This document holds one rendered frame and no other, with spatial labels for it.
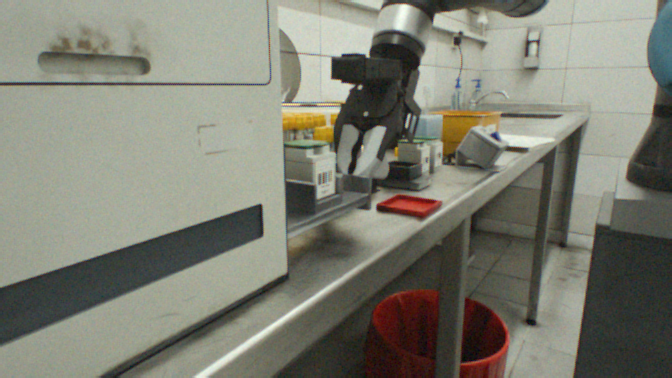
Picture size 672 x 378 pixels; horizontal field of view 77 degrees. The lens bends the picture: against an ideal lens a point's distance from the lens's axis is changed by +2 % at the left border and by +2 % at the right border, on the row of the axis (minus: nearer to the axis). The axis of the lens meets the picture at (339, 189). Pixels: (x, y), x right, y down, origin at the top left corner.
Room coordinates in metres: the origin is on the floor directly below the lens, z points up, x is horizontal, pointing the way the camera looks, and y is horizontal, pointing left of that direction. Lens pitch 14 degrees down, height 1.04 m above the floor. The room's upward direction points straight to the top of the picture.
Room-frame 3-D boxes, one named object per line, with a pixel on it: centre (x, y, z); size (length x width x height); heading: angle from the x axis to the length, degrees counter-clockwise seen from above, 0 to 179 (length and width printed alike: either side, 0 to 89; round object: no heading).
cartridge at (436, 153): (0.82, -0.17, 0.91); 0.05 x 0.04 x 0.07; 56
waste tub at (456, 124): (1.02, -0.30, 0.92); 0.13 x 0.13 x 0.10; 53
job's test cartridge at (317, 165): (0.44, 0.03, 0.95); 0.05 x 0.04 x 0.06; 56
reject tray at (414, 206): (0.56, -0.10, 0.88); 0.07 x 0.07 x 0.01; 56
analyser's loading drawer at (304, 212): (0.42, 0.05, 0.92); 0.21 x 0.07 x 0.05; 146
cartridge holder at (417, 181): (0.70, -0.10, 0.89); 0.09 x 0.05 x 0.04; 55
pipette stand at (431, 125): (0.91, -0.19, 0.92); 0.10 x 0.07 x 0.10; 148
